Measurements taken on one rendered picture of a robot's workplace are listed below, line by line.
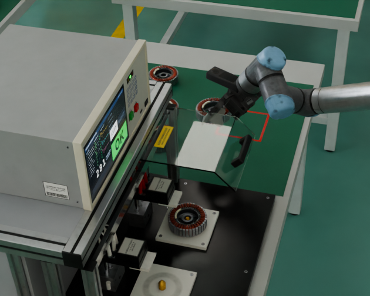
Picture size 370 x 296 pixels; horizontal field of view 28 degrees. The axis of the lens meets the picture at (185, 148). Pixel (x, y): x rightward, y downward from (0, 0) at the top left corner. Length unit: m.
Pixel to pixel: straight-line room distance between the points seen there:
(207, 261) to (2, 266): 0.58
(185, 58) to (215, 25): 1.70
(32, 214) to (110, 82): 0.36
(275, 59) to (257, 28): 2.51
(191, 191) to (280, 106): 0.44
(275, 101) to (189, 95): 0.73
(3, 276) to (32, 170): 0.28
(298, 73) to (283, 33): 1.70
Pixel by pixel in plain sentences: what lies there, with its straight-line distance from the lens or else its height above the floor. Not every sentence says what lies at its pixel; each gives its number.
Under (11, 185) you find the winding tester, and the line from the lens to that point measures 1.79.
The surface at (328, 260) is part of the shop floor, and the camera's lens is 3.13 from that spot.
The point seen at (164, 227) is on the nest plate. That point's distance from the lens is 2.14.
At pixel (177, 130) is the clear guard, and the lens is 2.02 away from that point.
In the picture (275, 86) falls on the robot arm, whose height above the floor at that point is 1.15.
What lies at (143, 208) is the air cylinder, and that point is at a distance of 2.14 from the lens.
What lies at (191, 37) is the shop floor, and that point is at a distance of 4.47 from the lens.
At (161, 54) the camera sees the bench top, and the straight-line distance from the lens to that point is 2.93.
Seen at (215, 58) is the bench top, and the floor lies 0.75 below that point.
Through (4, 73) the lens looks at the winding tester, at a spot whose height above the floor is 1.32.
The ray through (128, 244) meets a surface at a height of 0.92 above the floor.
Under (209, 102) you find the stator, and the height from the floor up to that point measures 0.94.
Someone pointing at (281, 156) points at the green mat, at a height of 0.75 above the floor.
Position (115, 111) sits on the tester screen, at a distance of 1.78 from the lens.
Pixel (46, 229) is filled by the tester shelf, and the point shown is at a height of 1.11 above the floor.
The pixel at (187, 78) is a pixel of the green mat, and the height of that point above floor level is 0.75.
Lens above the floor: 2.32
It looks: 40 degrees down
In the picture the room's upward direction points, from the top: 2 degrees counter-clockwise
